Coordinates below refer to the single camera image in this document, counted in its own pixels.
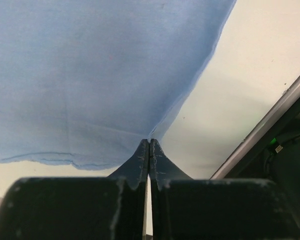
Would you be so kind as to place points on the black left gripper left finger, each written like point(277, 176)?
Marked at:
point(129, 221)

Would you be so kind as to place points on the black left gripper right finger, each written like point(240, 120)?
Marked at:
point(161, 171)

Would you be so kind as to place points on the light blue long sleeve shirt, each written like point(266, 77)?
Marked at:
point(82, 82)

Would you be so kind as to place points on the aluminium front rail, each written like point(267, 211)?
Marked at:
point(284, 111)

